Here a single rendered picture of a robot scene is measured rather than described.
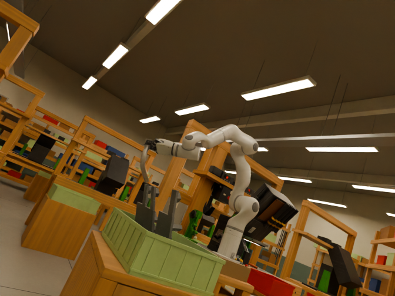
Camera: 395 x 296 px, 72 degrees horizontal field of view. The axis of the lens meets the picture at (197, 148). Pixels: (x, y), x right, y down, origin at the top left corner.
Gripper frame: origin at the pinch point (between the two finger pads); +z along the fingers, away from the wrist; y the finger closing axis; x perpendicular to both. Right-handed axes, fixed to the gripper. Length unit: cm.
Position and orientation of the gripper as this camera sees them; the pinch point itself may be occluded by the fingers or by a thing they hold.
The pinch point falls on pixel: (149, 144)
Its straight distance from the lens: 168.5
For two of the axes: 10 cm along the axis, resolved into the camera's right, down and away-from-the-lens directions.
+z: -9.8, -1.7, 1.2
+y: 0.2, -6.6, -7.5
